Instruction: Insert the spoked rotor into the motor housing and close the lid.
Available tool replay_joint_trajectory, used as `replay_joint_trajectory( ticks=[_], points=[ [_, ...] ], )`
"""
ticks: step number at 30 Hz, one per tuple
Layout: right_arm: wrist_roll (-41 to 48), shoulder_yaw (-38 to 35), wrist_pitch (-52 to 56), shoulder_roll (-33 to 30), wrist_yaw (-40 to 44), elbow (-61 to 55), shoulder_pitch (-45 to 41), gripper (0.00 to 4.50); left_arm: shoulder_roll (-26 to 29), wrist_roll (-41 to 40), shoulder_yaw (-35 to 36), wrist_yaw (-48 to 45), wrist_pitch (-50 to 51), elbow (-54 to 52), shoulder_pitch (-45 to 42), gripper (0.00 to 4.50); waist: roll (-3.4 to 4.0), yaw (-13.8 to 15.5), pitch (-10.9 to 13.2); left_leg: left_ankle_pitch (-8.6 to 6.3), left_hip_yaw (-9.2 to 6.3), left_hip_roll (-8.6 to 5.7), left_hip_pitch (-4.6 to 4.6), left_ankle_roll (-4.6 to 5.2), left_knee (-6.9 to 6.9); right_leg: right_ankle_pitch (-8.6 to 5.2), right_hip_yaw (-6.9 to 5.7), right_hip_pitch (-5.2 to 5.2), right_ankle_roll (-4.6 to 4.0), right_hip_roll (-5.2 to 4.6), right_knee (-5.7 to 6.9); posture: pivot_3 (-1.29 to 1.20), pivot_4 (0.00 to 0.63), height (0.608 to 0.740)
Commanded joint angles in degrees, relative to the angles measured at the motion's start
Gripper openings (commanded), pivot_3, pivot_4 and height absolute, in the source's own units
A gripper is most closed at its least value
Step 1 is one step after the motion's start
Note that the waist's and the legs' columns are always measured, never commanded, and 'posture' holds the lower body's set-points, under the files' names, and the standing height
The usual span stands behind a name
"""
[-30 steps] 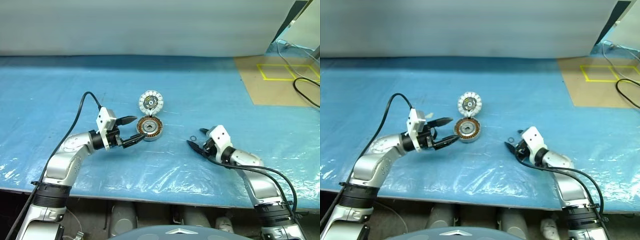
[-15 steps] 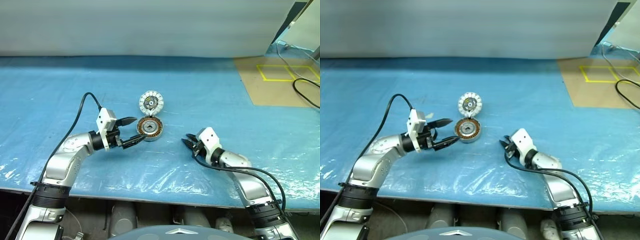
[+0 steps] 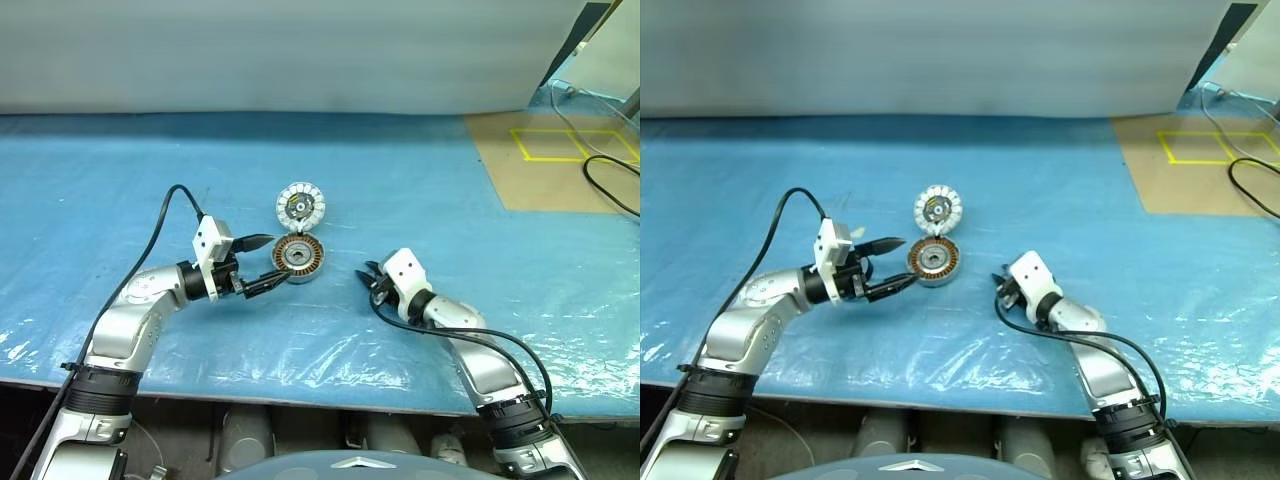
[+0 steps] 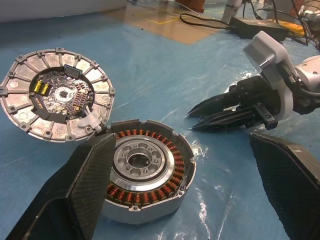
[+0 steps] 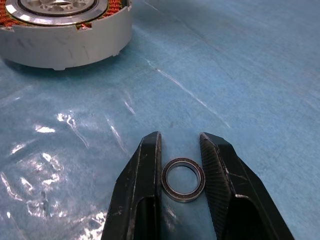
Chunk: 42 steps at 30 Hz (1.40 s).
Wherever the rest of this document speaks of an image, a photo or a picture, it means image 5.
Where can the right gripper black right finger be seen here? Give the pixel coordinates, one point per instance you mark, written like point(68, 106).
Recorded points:
point(237, 205)

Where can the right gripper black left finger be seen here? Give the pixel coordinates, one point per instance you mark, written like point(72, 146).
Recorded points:
point(135, 190)

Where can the grey motor housing copper windings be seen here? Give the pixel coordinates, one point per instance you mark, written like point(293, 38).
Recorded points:
point(62, 50)

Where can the blue plastic table sheet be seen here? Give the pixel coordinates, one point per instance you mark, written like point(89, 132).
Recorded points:
point(225, 75)

